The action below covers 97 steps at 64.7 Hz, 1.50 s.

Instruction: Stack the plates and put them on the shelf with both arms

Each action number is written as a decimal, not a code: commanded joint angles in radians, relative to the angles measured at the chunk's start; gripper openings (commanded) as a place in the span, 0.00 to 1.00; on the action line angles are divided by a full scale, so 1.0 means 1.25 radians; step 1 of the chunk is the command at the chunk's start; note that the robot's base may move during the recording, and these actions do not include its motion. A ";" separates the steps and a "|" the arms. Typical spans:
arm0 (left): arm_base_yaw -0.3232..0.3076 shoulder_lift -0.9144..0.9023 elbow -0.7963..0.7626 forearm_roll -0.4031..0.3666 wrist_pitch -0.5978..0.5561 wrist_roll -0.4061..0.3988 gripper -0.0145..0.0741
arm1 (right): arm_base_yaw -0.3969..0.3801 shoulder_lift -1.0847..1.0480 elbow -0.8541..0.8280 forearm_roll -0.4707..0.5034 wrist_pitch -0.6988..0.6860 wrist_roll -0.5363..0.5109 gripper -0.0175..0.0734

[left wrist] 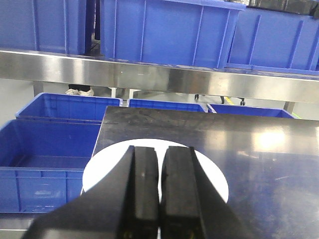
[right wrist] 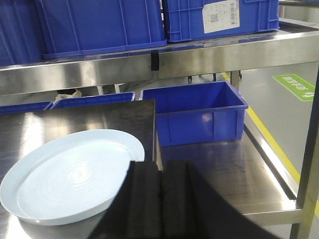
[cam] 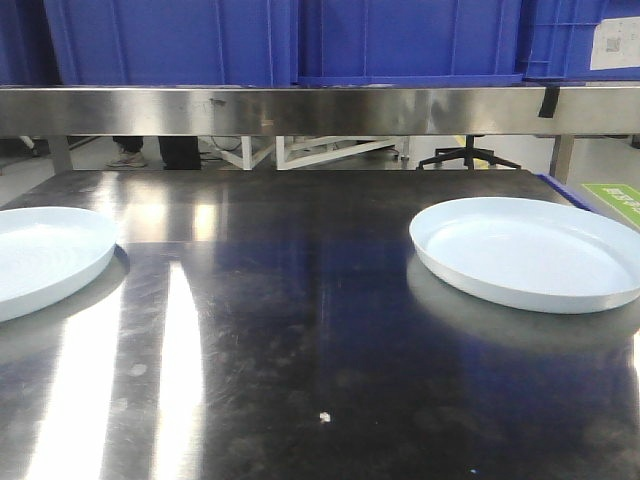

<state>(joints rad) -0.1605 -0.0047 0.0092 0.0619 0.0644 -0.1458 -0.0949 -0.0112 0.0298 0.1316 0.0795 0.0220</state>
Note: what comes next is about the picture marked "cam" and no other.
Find white metal frame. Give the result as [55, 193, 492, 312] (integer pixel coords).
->
[199, 136, 410, 171]

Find blue plastic bin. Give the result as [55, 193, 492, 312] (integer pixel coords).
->
[516, 1, 639, 82]
[298, 0, 522, 87]
[44, 1, 299, 87]

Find person legs dark trousers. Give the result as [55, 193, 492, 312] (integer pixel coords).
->
[107, 136, 202, 170]

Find blue plastic bin right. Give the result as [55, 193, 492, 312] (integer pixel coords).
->
[516, 1, 639, 82]

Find white paper label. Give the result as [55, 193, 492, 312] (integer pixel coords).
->
[590, 16, 639, 71]

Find blue plastic bin middle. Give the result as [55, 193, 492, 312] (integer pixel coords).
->
[298, 0, 522, 87]

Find black office chair base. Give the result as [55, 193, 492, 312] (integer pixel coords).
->
[416, 135, 521, 170]

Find blue plastic bin left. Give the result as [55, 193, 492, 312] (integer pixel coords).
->
[44, 1, 299, 87]

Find stainless steel shelf rail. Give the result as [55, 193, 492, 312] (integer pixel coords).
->
[1, 82, 639, 136]

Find light blue plate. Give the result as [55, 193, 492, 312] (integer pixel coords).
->
[409, 197, 639, 314]
[1, 206, 118, 321]

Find black tape strip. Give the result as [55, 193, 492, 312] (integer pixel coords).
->
[538, 86, 561, 119]

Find blue table edge strip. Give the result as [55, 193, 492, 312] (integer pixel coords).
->
[537, 174, 602, 215]

